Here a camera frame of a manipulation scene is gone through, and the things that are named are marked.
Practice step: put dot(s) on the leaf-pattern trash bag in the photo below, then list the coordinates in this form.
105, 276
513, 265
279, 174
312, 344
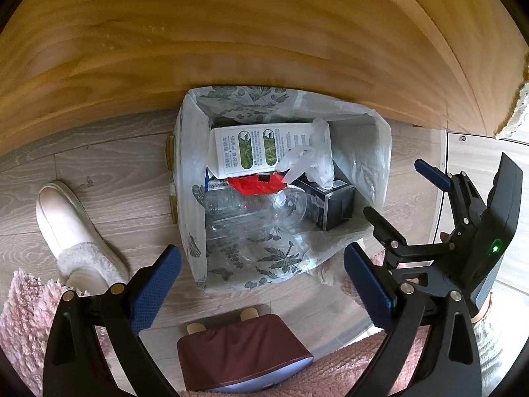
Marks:
361, 142

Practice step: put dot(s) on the red wrapper in bin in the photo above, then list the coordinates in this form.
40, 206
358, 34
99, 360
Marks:
258, 184

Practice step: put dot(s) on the white green carton box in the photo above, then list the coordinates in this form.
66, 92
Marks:
244, 150

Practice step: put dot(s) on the white plastic bag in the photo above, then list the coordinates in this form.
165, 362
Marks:
314, 160

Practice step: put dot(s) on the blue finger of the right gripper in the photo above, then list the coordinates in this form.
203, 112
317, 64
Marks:
385, 233
434, 175

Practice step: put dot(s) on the wooden bed frame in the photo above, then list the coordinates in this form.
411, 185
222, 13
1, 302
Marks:
454, 64

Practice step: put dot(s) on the black small box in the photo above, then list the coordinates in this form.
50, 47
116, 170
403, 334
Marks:
328, 208

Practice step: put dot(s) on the clear plastic bottle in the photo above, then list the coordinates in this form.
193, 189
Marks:
264, 231

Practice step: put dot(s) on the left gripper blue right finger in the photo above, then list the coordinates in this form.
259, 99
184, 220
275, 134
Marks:
449, 364

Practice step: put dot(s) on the white fluffy slipper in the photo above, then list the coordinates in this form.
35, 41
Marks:
84, 259

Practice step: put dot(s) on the dark red stool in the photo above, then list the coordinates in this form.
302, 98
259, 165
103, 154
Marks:
247, 356

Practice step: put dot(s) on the pink shaggy rug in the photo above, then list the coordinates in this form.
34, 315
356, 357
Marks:
31, 305

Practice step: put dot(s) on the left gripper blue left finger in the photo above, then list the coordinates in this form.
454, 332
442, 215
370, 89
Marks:
75, 364

